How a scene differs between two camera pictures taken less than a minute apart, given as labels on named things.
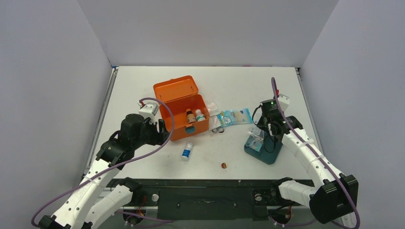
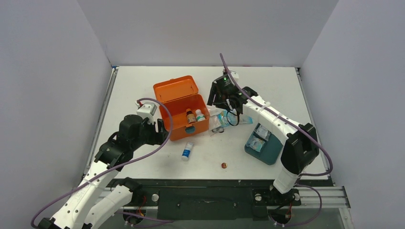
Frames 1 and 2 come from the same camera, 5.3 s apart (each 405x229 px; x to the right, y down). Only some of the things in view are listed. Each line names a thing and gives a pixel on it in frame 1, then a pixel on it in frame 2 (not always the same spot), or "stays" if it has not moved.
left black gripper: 159,138 stays
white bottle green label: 199,116 stays
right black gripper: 273,127 -> 219,91
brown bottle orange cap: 190,116 stays
